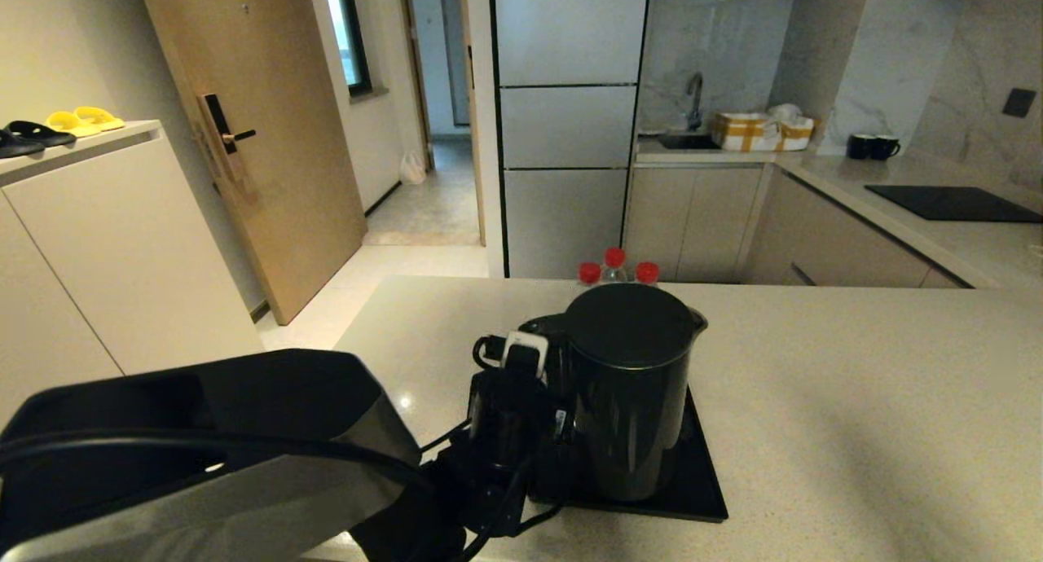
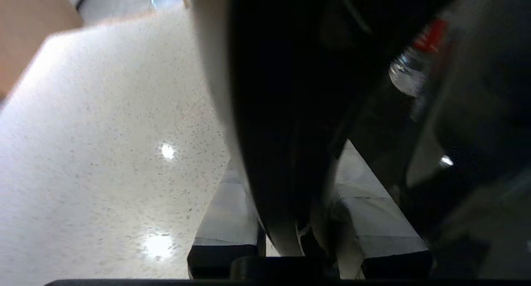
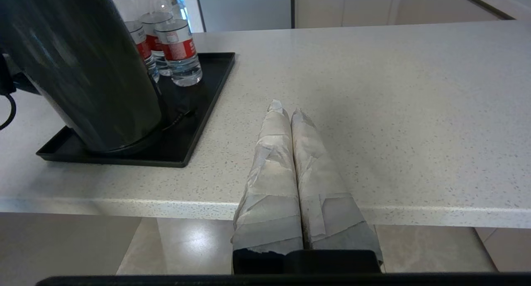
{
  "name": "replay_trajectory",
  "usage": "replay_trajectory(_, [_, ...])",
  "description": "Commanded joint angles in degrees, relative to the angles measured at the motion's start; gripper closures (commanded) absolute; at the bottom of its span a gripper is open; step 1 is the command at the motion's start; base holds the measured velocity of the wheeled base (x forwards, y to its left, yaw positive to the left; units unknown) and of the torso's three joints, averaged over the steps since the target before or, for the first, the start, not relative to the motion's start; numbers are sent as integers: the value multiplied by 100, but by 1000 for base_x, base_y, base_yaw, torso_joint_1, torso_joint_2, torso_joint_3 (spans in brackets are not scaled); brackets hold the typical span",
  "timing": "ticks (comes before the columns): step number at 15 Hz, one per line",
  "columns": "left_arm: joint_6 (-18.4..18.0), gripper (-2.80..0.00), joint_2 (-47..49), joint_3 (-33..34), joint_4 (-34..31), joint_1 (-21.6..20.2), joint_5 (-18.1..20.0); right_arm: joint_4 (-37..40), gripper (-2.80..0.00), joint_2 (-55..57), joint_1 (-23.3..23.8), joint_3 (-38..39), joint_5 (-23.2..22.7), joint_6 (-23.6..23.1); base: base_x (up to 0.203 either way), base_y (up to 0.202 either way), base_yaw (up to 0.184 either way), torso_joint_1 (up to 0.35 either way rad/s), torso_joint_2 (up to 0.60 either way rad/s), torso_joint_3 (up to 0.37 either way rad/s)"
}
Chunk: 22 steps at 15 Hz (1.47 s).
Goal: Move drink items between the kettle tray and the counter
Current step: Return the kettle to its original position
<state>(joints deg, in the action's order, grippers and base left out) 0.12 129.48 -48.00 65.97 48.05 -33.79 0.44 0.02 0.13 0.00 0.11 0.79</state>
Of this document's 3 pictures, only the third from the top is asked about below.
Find black rectangular serving tray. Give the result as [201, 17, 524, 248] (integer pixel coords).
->
[36, 53, 236, 168]

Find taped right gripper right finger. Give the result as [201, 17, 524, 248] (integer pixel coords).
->
[290, 108, 384, 265]

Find grey tall refrigerator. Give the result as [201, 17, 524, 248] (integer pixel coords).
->
[194, 0, 292, 33]

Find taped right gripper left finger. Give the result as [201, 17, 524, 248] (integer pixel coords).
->
[231, 99, 304, 274]

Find beige kitchen base cabinets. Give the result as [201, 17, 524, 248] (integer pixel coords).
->
[294, 0, 515, 29]

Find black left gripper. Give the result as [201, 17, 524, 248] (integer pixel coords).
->
[0, 53, 41, 95]

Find black round kettle base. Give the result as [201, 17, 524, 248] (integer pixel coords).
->
[116, 112, 171, 157]

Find water bottle red label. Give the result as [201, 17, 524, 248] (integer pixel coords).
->
[135, 0, 173, 76]
[150, 0, 203, 87]
[107, 0, 161, 82]

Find black electric kettle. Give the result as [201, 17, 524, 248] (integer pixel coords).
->
[0, 0, 165, 155]

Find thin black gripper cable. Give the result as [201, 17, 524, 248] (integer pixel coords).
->
[0, 93, 17, 131]

